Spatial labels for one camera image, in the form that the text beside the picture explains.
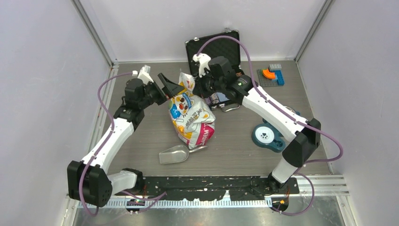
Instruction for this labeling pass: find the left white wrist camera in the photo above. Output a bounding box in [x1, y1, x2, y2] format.
[132, 65, 154, 85]

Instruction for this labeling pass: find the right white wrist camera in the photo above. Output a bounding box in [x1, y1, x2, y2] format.
[192, 53, 211, 78]

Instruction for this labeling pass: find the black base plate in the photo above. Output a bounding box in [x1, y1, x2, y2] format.
[137, 175, 300, 202]

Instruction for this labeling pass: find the teal double pet bowl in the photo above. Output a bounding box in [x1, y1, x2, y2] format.
[251, 119, 286, 153]

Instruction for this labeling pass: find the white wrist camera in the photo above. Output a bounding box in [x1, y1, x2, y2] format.
[192, 53, 211, 78]
[132, 65, 154, 85]

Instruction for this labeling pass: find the metal food scoop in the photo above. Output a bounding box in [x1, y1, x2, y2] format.
[159, 145, 207, 165]

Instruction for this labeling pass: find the pet food bag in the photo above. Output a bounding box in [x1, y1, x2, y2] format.
[168, 72, 215, 149]

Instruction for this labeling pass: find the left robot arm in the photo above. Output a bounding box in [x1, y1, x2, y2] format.
[67, 73, 184, 207]

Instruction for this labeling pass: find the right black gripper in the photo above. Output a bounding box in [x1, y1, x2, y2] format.
[193, 68, 225, 99]

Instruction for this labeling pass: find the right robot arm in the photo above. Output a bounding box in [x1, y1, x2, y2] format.
[192, 54, 321, 193]

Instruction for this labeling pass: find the black poker chip case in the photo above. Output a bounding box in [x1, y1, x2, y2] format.
[185, 30, 253, 106]

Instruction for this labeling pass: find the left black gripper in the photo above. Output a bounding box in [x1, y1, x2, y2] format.
[139, 73, 184, 109]

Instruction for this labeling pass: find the toy brick assembly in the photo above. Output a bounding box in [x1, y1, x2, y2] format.
[257, 64, 285, 87]

